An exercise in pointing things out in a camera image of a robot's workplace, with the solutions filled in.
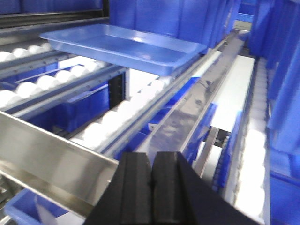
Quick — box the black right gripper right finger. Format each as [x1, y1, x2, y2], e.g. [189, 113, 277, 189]
[152, 151, 257, 225]

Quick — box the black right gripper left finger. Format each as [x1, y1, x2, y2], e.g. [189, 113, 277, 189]
[84, 152, 151, 225]

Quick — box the blue plastic tray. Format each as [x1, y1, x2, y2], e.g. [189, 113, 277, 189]
[40, 24, 206, 76]

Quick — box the blue bin on shelf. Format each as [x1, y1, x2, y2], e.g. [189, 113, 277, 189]
[109, 0, 241, 48]

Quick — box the blue bin with red contents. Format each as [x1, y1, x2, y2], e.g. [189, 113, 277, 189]
[4, 188, 84, 225]

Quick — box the white roller track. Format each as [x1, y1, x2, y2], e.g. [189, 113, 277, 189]
[70, 76, 174, 153]

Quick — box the steel divider rail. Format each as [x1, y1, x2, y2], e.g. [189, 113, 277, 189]
[137, 30, 248, 160]

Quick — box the stainless steel shelf rail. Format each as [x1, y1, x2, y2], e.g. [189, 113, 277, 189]
[0, 112, 118, 218]

